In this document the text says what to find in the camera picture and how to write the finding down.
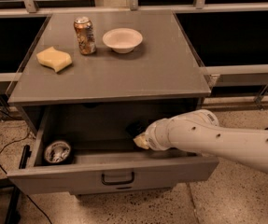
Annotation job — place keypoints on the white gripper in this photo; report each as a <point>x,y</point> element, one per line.
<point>154,136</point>

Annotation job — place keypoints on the dented soda can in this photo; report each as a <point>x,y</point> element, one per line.
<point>84,31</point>

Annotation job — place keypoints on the black stand leg left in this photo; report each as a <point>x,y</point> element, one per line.
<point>12,213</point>

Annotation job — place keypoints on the grey drawer cabinet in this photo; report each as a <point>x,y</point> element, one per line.
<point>162,67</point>

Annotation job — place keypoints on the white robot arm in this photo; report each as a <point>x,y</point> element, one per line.
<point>199,132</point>

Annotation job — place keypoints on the open grey top drawer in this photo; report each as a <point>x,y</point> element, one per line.
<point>101,145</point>

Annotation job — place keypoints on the yellow wavy sponge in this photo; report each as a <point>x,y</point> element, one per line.
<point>54,59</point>

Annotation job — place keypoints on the white paper bowl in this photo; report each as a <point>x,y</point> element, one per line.
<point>122,40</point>

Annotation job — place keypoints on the round tin in drawer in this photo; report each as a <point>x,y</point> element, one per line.
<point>57,152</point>

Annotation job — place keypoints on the dark blue rxbar wrapper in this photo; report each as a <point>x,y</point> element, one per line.
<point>135,128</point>

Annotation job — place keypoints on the black drawer handle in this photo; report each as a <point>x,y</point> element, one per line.
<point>117,179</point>

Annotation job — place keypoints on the grey window railing frame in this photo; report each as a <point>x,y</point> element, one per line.
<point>133,3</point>

